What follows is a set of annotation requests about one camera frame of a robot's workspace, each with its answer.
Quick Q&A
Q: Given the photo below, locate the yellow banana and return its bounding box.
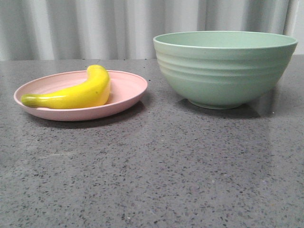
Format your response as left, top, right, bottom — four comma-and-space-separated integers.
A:
21, 65, 111, 109

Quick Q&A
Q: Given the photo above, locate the pink plate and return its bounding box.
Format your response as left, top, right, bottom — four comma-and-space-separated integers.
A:
14, 70, 148, 121

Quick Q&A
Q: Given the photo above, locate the green bowl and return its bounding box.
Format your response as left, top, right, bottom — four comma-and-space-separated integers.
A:
153, 31, 297, 109

